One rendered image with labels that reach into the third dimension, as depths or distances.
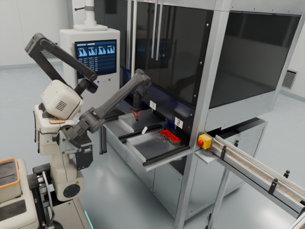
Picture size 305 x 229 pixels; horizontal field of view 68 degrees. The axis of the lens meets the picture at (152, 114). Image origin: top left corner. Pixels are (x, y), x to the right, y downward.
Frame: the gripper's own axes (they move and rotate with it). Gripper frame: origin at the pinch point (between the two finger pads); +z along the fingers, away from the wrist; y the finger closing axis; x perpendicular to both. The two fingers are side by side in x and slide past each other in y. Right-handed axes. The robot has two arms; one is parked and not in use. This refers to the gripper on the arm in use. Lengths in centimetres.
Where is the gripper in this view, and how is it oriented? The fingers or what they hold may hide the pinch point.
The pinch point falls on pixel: (136, 116)
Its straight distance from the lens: 180.9
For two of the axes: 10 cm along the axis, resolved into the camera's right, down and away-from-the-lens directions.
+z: -0.6, 8.8, 4.8
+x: -7.7, -3.5, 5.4
